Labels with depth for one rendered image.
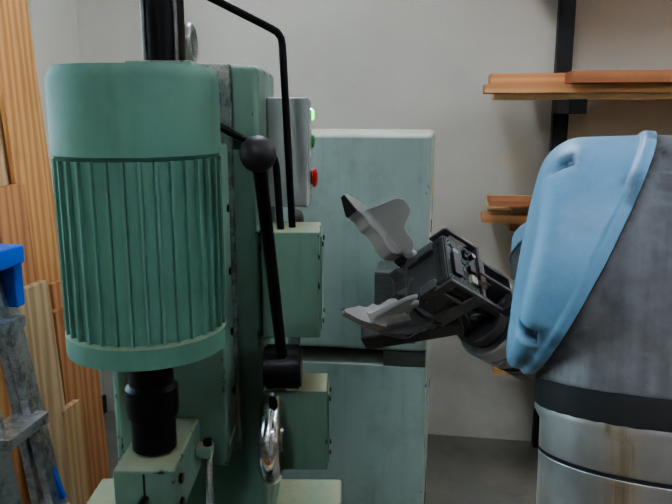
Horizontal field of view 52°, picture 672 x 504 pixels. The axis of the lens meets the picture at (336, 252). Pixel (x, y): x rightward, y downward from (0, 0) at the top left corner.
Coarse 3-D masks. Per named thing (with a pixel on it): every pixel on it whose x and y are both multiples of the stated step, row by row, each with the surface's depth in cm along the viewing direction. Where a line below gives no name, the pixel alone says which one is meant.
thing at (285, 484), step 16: (112, 480) 126; (288, 480) 126; (304, 480) 126; (320, 480) 126; (336, 480) 126; (96, 496) 121; (112, 496) 121; (288, 496) 121; (304, 496) 121; (320, 496) 121; (336, 496) 121
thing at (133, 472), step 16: (192, 432) 86; (128, 448) 82; (176, 448) 82; (192, 448) 86; (128, 464) 78; (144, 464) 78; (160, 464) 78; (176, 464) 78; (192, 464) 86; (128, 480) 77; (144, 480) 77; (160, 480) 77; (176, 480) 77; (192, 480) 86; (128, 496) 77; (160, 496) 77; (176, 496) 78
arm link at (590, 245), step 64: (576, 192) 29; (640, 192) 29; (576, 256) 29; (640, 256) 28; (512, 320) 35; (576, 320) 29; (640, 320) 28; (576, 384) 30; (640, 384) 28; (576, 448) 30; (640, 448) 28
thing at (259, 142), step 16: (256, 144) 64; (272, 144) 65; (256, 160) 64; (272, 160) 65; (256, 176) 67; (256, 192) 69; (272, 224) 73; (272, 240) 74; (272, 256) 76; (272, 272) 78; (272, 288) 80; (272, 304) 82; (272, 320) 85; (272, 352) 92; (288, 352) 92; (272, 368) 91; (288, 368) 91; (272, 384) 92; (288, 384) 92
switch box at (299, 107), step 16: (272, 112) 100; (304, 112) 100; (272, 128) 101; (304, 128) 101; (304, 144) 101; (304, 160) 102; (272, 176) 102; (304, 176) 102; (272, 192) 102; (304, 192) 102
